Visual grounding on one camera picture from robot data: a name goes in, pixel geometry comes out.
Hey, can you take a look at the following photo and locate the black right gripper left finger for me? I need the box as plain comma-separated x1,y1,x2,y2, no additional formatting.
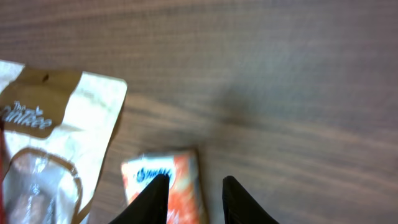
109,174,170,224

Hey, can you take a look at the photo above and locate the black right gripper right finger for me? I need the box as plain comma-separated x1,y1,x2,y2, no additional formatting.
222,175,279,224

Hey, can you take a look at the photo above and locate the orange Kleenex tissue pack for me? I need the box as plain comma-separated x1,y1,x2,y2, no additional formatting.
121,149,208,224

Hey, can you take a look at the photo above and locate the brown white snack bag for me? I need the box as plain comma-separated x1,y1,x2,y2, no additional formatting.
1,60,127,223

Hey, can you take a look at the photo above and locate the red snack stick packet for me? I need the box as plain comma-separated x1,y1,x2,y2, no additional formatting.
0,129,5,224

